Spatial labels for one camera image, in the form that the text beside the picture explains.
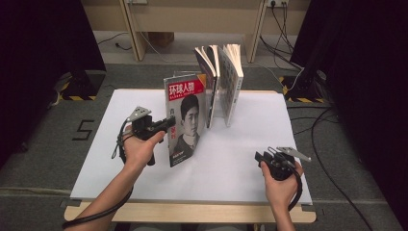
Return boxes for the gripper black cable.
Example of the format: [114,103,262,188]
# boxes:
[62,117,135,230]
[286,168,304,213]

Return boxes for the long black floor cable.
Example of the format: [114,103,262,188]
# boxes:
[286,105,375,231]

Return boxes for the dark brown magazine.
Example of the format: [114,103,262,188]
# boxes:
[163,73,207,168]

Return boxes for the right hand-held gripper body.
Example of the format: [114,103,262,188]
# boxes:
[259,146,313,182]

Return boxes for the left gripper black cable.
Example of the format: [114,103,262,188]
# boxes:
[62,117,135,230]

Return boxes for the person's right hand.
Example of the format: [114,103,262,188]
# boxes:
[260,159,305,214]

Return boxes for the white table mat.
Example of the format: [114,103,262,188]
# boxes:
[69,89,314,206]

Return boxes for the black socket cables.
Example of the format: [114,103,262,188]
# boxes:
[259,3,304,70]

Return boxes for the beige desk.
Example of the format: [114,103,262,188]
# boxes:
[80,0,312,64]

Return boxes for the white picture-grid magazine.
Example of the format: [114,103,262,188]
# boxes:
[217,43,245,128]

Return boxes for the short black floor cable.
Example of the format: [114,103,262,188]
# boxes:
[95,31,133,52]

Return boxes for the white floor cable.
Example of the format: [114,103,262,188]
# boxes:
[139,31,304,94]

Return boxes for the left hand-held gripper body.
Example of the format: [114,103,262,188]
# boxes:
[126,106,159,167]

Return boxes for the person's left hand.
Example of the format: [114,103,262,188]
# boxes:
[122,125,166,171]

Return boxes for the black curtain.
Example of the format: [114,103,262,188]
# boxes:
[289,0,408,231]
[0,0,107,169]

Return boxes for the light wooden table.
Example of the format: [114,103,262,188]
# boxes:
[64,89,318,224]

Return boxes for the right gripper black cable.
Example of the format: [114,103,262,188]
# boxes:
[286,168,304,213]

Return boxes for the clear acrylic magazine holder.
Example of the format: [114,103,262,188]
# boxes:
[172,69,237,119]

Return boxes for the black stand base striped tape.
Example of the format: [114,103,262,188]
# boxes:
[59,69,107,102]
[278,68,329,104]

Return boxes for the brown cardboard box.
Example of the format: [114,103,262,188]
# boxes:
[147,31,176,49]

